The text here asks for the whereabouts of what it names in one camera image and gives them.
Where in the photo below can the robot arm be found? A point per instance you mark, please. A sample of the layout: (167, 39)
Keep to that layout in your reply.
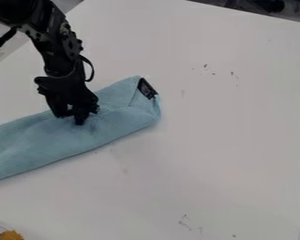
(44, 28)

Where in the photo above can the yellow tool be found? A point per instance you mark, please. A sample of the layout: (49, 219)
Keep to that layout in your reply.
(9, 235)

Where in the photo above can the light blue cloth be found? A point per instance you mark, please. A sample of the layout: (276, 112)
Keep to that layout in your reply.
(73, 131)

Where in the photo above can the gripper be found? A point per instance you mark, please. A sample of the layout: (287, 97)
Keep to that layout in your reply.
(67, 88)

